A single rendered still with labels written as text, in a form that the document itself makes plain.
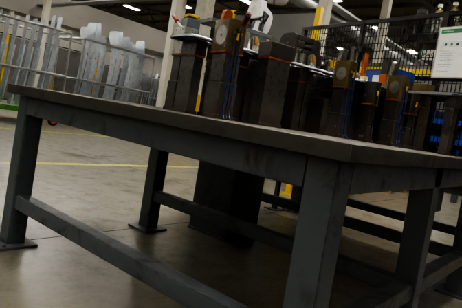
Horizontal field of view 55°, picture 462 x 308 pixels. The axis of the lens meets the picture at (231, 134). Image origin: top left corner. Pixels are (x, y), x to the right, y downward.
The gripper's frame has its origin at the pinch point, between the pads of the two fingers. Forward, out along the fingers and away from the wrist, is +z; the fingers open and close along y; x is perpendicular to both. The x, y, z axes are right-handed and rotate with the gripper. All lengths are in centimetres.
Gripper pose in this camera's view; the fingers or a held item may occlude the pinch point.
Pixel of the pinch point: (254, 29)
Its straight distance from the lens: 239.3
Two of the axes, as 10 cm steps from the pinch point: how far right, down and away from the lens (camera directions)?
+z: -1.6, 9.9, 0.4
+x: 7.2, 0.9, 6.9
